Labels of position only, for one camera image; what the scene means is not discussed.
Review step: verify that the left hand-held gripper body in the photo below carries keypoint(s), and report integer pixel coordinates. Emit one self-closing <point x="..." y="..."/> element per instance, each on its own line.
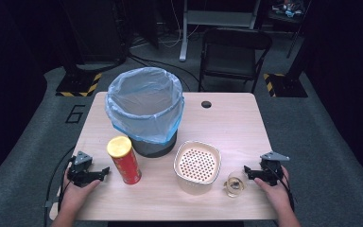
<point x="78" y="171"/>

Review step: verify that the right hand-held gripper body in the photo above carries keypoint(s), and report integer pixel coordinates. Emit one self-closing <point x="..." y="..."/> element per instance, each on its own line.
<point x="272" y="171"/>

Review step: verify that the clear glass cup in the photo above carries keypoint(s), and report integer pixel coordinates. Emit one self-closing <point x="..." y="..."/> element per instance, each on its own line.
<point x="240" y="189"/>

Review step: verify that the red chip can yellow lid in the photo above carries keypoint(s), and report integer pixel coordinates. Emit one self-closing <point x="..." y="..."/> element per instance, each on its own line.
<point x="127" y="167"/>

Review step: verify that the white perforated strainer basket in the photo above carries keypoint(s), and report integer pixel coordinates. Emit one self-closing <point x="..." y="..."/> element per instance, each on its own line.
<point x="197" y="164"/>

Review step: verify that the dark grey trash bin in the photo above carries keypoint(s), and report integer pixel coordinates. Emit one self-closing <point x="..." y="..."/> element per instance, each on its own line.
<point x="152" y="150"/>

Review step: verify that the trash bin with blue bag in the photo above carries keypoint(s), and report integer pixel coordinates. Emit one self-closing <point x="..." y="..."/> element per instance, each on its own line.
<point x="145" y="119"/>

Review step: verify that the person's right hand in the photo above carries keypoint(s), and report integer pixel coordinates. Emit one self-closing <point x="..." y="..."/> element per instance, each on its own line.
<point x="274" y="195"/>

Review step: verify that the person's left hand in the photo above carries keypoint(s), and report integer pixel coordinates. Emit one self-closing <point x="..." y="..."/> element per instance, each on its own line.
<point x="75" y="197"/>

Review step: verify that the black yellow striped stand base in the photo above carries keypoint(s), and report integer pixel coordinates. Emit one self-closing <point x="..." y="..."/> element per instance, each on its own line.
<point x="288" y="85"/>
<point x="75" y="85"/>

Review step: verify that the black folding chair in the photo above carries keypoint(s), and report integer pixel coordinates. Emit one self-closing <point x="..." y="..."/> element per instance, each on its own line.
<point x="230" y="60"/>

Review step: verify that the black cabinet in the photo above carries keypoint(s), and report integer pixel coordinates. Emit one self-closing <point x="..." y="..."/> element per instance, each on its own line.
<point x="94" y="31"/>

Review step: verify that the cluttered dark shelf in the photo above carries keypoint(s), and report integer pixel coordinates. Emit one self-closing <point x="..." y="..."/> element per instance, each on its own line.
<point x="286" y="9"/>

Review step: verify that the white metal desk frame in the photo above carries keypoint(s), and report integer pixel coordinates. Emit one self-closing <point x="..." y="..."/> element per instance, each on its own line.
<point x="216" y="18"/>

